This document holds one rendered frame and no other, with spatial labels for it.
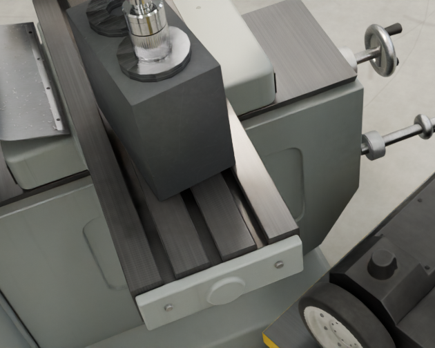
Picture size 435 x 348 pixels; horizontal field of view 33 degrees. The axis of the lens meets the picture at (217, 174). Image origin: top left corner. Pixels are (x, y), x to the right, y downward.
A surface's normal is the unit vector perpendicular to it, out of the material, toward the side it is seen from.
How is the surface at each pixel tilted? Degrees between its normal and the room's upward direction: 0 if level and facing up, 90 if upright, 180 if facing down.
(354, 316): 12
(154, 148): 90
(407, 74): 0
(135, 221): 0
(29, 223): 90
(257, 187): 0
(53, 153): 90
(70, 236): 90
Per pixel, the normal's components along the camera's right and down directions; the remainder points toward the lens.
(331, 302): -0.29, -0.70
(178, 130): 0.47, 0.65
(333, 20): -0.12, -0.62
